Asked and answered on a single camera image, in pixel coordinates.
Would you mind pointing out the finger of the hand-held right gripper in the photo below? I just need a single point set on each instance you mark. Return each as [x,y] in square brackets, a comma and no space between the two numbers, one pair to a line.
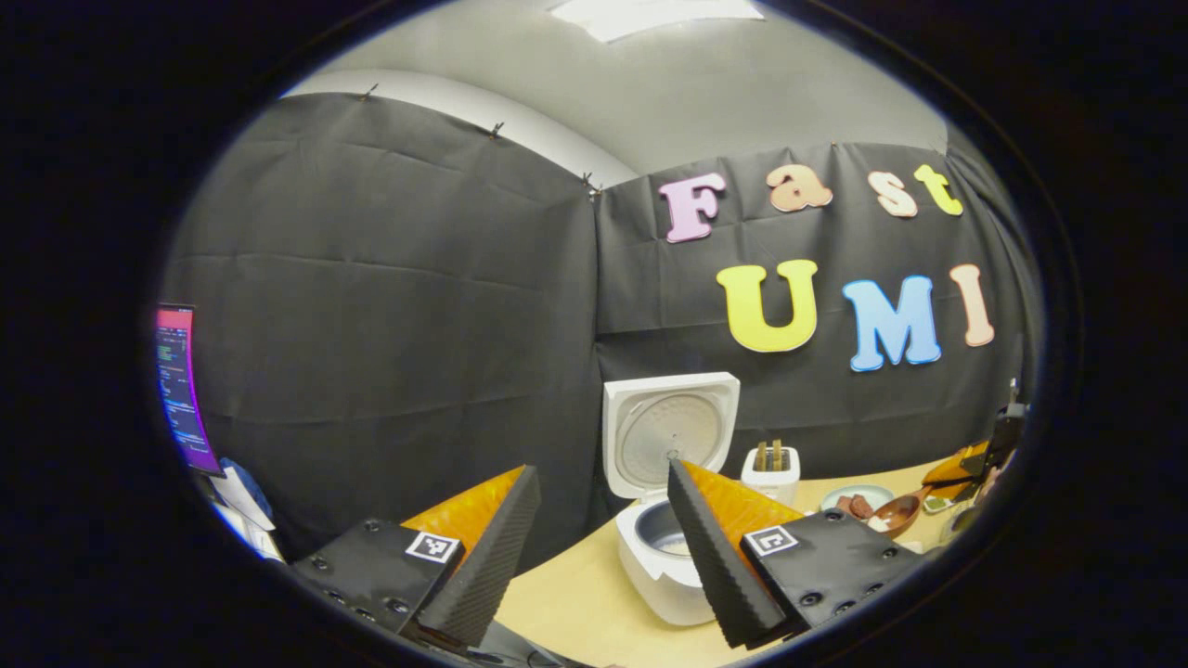
[956,468]

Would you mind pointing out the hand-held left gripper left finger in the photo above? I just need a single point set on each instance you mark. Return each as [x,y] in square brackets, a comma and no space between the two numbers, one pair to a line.
[483,575]

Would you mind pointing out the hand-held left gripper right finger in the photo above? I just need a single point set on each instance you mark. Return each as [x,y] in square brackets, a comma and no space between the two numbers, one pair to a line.
[719,566]

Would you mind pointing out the brown wooden spoon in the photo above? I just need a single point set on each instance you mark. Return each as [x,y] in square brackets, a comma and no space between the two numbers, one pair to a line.
[896,512]

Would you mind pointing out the white rice cooker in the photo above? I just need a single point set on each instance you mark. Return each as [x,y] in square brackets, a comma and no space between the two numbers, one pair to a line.
[664,436]

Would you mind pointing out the white toaster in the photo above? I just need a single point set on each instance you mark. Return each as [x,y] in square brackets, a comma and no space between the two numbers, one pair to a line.
[775,484]

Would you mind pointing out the red meat slices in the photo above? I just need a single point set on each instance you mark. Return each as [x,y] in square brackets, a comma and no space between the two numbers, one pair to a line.
[856,507]

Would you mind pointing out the pale green plate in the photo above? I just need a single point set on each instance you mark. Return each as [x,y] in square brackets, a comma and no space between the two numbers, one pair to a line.
[849,490]

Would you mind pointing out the brown bread slices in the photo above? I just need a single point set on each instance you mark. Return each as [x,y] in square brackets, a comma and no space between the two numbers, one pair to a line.
[763,456]

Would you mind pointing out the black backdrop cloth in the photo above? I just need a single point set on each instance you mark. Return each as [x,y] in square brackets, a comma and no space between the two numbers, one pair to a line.
[390,325]

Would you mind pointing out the computer monitor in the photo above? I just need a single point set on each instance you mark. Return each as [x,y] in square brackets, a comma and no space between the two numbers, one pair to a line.
[181,390]

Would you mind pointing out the ceiling light panel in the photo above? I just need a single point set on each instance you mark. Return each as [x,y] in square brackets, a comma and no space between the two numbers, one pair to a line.
[654,14]

